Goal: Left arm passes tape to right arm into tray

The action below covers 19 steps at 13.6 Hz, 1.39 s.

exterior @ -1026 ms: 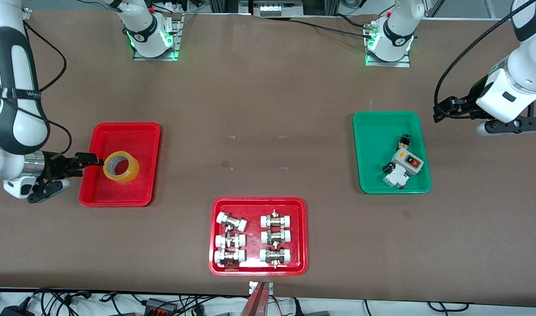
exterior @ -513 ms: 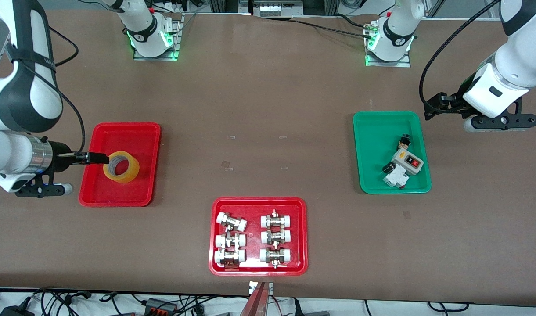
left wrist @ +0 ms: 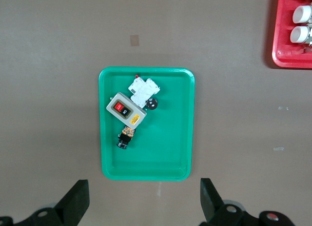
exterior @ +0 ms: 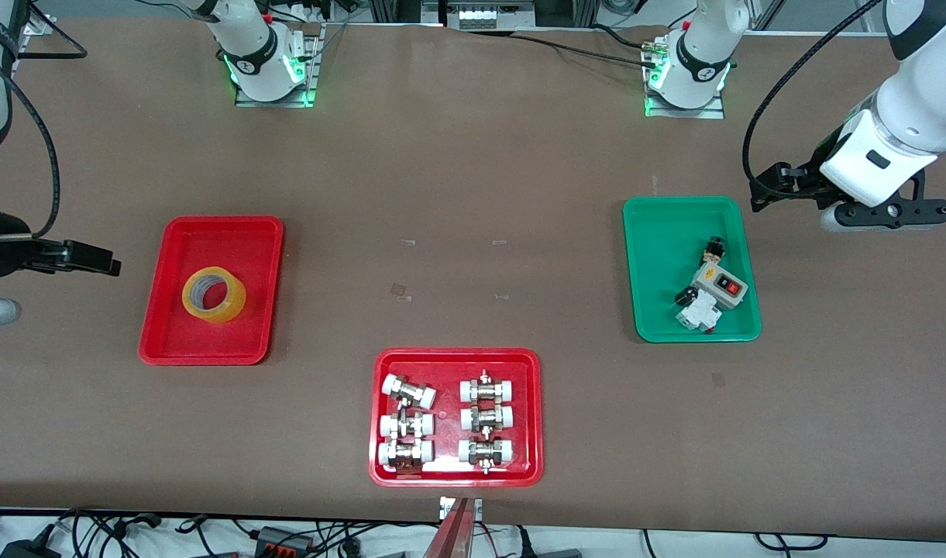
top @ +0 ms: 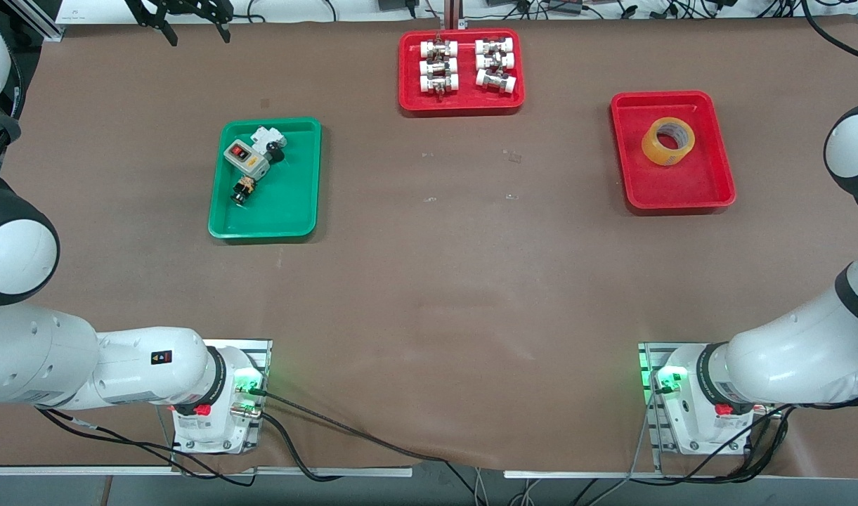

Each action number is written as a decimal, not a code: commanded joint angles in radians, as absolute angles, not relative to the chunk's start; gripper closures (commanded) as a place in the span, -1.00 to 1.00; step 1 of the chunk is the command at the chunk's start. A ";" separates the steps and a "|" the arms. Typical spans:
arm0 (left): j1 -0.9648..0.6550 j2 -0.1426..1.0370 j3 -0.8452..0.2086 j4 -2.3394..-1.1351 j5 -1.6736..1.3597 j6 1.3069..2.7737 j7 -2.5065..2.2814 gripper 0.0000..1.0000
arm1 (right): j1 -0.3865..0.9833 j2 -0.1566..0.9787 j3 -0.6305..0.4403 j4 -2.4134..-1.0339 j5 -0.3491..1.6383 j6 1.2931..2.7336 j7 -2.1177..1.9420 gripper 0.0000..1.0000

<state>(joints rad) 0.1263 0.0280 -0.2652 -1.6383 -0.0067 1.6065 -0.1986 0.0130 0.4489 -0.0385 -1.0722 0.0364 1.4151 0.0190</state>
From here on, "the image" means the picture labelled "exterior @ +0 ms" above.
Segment yellow tape roll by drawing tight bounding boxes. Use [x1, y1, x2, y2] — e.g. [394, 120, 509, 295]
[181, 266, 248, 326]

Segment empty red plastic tray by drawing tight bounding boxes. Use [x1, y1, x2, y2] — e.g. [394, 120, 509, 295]
[139, 215, 284, 366]

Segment green plastic tray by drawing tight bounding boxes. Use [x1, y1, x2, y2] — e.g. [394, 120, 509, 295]
[624, 196, 764, 343]

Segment red tray with fittings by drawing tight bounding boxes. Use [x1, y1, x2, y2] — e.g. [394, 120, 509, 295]
[368, 347, 544, 488]

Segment white circuit breaker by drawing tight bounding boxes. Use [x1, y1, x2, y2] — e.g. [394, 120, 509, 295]
[676, 297, 723, 333]

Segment black power adapter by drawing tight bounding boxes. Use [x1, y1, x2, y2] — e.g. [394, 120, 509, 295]
[0, 535, 61, 558]

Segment white device behind table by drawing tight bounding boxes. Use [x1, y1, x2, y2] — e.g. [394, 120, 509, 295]
[444, 0, 537, 31]

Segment metal pipe fitting white caps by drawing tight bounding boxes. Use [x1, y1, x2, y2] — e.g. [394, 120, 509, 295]
[379, 411, 435, 440]
[383, 374, 438, 410]
[459, 370, 517, 404]
[459, 403, 515, 432]
[377, 439, 435, 473]
[457, 436, 515, 474]

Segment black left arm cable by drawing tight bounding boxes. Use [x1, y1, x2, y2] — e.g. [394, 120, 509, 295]
[742, 0, 884, 204]

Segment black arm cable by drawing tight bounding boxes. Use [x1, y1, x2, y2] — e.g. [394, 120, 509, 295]
[0, 15, 88, 241]
[742, 0, 884, 204]

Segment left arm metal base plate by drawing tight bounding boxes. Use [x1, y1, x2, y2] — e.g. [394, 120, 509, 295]
[644, 37, 728, 120]

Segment grey switch box red button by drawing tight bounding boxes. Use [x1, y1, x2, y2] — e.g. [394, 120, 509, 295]
[693, 260, 751, 310]

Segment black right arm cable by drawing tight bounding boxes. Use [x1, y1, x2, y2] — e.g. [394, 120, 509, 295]
[0, 15, 88, 241]

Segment black cable on table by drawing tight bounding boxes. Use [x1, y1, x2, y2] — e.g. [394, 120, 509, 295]
[510, 26, 669, 67]

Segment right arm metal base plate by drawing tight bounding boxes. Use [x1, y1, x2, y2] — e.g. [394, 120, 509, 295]
[234, 22, 324, 109]

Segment red camera mount pole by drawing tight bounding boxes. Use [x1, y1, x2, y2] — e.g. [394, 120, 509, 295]
[421, 496, 483, 558]

